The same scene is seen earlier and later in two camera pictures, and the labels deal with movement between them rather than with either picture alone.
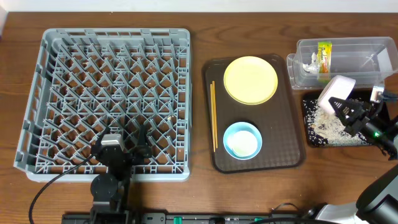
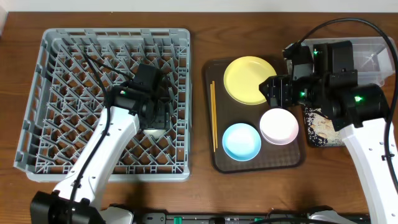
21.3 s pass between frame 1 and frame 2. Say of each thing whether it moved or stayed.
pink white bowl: moved
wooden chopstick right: stayed
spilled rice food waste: stayed
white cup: moved
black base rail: stayed
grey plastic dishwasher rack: stayed
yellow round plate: stayed
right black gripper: moved
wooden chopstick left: stayed
